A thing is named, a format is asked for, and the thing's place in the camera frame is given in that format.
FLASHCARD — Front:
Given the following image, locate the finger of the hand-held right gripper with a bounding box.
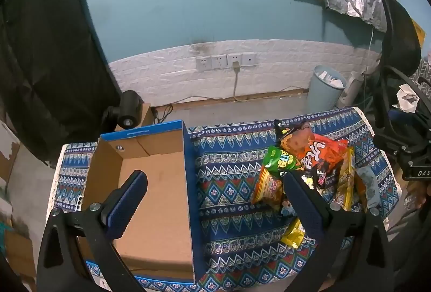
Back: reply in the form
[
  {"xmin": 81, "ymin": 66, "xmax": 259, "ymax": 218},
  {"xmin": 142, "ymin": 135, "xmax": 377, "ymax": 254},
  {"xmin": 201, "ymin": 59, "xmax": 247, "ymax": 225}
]
[{"xmin": 372, "ymin": 131, "xmax": 405, "ymax": 158}]

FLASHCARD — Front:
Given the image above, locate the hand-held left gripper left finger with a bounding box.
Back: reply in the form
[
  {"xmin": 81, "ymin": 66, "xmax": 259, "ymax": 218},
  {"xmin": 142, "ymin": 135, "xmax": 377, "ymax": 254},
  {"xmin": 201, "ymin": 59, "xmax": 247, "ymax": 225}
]
[{"xmin": 37, "ymin": 170, "xmax": 149, "ymax": 292}]

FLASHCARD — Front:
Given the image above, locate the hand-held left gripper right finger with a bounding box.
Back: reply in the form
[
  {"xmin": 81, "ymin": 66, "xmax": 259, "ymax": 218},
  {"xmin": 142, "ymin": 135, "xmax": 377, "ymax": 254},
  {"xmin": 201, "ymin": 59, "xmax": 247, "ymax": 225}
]
[{"xmin": 284, "ymin": 172, "xmax": 394, "ymax": 292}]

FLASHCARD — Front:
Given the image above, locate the blue cardboard box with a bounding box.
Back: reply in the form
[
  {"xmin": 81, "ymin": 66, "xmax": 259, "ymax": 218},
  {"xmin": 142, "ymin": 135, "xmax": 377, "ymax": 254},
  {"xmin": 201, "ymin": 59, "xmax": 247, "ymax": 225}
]
[{"xmin": 77, "ymin": 120, "xmax": 207, "ymax": 282}]

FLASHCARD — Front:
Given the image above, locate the gold snack packet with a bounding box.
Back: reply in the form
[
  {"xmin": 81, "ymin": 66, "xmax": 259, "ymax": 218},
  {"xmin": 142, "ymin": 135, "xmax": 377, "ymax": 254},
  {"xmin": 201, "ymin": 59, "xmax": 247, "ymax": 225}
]
[{"xmin": 332, "ymin": 146, "xmax": 356, "ymax": 212}]

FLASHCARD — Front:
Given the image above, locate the large orange snack bag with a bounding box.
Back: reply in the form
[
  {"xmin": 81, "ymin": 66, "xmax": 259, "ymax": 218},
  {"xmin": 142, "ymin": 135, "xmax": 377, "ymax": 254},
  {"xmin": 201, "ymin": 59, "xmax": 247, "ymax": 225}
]
[{"xmin": 274, "ymin": 119, "xmax": 337, "ymax": 190}]

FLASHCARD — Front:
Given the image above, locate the bright yellow snack packet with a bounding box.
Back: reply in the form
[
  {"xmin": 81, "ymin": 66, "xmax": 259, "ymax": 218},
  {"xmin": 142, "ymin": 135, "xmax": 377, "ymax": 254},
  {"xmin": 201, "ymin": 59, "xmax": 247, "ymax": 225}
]
[{"xmin": 279, "ymin": 218, "xmax": 305, "ymax": 249}]

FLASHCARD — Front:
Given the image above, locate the small orange yellow snack bag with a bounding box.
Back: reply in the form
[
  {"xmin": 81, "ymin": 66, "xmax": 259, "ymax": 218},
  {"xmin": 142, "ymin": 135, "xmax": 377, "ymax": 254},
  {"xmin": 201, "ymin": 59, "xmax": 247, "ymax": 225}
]
[{"xmin": 252, "ymin": 166, "xmax": 287, "ymax": 212}]

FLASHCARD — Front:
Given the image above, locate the light blue snack packet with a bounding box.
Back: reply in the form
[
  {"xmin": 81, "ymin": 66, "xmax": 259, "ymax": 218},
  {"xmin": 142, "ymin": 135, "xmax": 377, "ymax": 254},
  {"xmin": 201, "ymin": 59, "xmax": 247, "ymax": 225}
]
[{"xmin": 355, "ymin": 166, "xmax": 381, "ymax": 212}]

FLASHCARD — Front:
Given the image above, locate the red snack bag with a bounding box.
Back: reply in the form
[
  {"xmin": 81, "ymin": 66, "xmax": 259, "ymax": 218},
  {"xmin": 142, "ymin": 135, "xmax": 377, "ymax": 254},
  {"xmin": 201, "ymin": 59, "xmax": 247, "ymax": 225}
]
[{"xmin": 323, "ymin": 140, "xmax": 349, "ymax": 178}]

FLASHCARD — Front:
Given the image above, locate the green snack bag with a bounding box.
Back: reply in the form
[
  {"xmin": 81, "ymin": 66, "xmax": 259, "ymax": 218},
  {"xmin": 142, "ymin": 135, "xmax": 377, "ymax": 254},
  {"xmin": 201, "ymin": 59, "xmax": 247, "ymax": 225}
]
[{"xmin": 262, "ymin": 146, "xmax": 298, "ymax": 178}]

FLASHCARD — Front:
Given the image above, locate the white crumpled cloth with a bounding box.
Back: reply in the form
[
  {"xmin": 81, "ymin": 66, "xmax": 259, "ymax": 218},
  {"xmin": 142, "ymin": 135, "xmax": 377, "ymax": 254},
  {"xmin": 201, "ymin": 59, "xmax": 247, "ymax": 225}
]
[{"xmin": 392, "ymin": 83, "xmax": 421, "ymax": 112}]

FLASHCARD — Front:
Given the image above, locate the blue patterned tablecloth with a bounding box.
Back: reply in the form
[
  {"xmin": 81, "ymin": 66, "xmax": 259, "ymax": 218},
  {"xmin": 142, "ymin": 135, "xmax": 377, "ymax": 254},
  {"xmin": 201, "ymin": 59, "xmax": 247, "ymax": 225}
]
[{"xmin": 54, "ymin": 107, "xmax": 401, "ymax": 292}]

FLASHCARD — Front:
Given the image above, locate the light blue trash bin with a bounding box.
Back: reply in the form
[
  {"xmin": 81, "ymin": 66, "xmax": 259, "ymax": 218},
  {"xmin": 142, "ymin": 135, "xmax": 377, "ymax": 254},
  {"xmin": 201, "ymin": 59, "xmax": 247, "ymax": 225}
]
[{"xmin": 306, "ymin": 65, "xmax": 347, "ymax": 112}]

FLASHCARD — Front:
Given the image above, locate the black mesh office chair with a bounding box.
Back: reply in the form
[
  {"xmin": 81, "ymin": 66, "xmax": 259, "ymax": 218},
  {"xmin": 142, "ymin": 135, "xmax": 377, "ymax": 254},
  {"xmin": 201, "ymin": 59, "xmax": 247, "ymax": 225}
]
[{"xmin": 372, "ymin": 0, "xmax": 431, "ymax": 131}]

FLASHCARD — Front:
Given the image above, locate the yellow paper sheet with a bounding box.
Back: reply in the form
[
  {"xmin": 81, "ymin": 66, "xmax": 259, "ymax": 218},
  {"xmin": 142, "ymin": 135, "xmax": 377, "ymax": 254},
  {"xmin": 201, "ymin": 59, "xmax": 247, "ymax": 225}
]
[{"xmin": 412, "ymin": 19, "xmax": 426, "ymax": 50}]

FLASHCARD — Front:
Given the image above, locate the black softbox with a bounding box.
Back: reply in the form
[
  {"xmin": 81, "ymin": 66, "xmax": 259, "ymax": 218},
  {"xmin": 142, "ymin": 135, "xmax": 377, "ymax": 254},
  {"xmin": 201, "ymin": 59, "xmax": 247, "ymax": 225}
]
[{"xmin": 0, "ymin": 0, "xmax": 123, "ymax": 168}]

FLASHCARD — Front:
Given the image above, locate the beige power cable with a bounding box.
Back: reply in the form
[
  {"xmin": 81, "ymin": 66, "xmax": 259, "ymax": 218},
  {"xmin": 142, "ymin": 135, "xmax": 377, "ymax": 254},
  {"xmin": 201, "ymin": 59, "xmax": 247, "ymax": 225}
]
[{"xmin": 168, "ymin": 61, "xmax": 308, "ymax": 103}]

